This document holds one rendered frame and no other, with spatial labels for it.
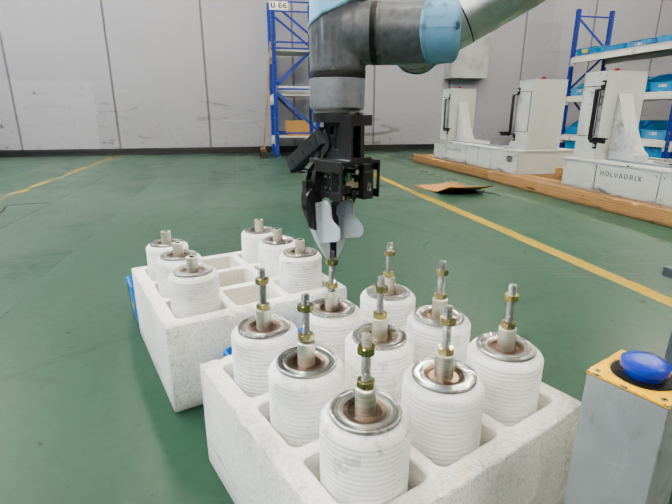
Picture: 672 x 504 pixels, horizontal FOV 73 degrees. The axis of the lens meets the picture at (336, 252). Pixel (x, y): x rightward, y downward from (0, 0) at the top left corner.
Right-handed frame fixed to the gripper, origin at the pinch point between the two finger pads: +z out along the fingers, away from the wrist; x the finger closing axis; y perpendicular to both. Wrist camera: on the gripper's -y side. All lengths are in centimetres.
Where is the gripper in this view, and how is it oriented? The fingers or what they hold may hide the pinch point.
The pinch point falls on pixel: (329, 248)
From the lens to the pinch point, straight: 69.9
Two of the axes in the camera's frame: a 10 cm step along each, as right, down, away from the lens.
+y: 6.2, 2.3, -7.5
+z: 0.0, 9.6, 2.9
